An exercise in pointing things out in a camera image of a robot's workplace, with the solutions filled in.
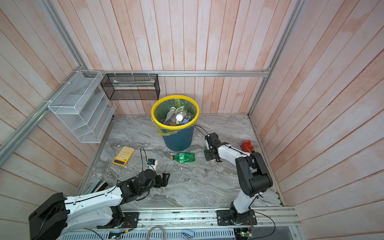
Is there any green crushed bottle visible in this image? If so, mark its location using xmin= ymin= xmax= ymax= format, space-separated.
xmin=170 ymin=152 xmax=195 ymax=164

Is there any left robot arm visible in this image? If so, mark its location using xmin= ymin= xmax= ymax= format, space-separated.
xmin=29 ymin=169 xmax=170 ymax=240

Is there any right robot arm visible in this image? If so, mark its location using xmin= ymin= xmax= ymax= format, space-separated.
xmin=204 ymin=133 xmax=273 ymax=226

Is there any teal bin with yellow rim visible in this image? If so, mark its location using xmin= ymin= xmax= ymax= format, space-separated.
xmin=151 ymin=95 xmax=200 ymax=152

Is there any yellow bin liner bag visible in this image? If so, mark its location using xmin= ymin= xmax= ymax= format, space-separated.
xmin=151 ymin=95 xmax=200 ymax=136

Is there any red tape dispenser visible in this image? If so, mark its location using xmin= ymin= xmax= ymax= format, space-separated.
xmin=241 ymin=140 xmax=256 ymax=153

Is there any yellow calculator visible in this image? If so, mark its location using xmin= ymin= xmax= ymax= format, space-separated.
xmin=113 ymin=147 xmax=135 ymax=167

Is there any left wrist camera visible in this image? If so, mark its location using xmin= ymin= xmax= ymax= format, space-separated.
xmin=147 ymin=159 xmax=158 ymax=171

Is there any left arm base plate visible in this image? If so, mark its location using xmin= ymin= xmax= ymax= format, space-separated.
xmin=97 ymin=212 xmax=140 ymax=229

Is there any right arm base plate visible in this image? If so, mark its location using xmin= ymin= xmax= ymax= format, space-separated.
xmin=216 ymin=209 xmax=257 ymax=226

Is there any black wire mesh basket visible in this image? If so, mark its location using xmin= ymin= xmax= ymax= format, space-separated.
xmin=101 ymin=73 xmax=160 ymax=101

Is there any aluminium front rail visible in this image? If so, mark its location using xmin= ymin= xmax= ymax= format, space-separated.
xmin=56 ymin=206 xmax=301 ymax=233

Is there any white wire mesh shelf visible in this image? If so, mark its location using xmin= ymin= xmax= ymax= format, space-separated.
xmin=48 ymin=71 xmax=116 ymax=144

